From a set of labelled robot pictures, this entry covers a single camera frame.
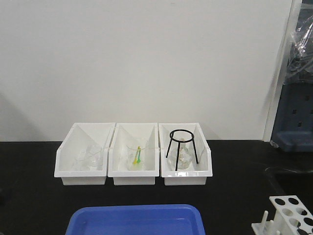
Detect round glass flask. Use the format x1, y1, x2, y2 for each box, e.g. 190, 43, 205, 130
166, 138, 192, 171

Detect white plastic bin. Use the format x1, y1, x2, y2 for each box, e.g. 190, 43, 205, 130
108, 123, 160, 186
54, 122, 116, 186
158, 123, 213, 186

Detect black metal tripod stand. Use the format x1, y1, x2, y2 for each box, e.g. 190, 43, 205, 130
165, 129, 200, 171

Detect blue-grey pegboard drying rack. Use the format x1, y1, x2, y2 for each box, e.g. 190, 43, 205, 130
270, 0, 313, 152

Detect blue plastic tray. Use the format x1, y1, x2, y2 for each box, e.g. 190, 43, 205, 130
66, 204, 205, 235

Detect clear plastic bag of pegs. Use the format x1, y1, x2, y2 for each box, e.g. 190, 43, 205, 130
284, 20, 313, 84

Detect green and yellow plastic spoons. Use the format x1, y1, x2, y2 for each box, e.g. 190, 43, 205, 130
133, 146, 141, 165

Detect right white plastic bin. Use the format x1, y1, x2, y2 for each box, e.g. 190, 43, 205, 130
158, 123, 213, 186

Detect black lab sink basin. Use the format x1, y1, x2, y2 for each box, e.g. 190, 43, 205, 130
265, 167, 313, 197

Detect glass beaker in middle bin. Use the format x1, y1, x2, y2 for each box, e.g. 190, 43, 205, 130
127, 144, 147, 171

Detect middle white plastic bin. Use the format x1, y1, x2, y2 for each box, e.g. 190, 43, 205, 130
108, 123, 160, 186

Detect white test tube rack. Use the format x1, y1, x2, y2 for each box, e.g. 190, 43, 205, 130
251, 195, 313, 235

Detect left white plastic bin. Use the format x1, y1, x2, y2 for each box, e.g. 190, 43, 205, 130
54, 122, 116, 186

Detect glass beakers in left bin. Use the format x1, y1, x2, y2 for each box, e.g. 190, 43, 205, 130
72, 145, 103, 171

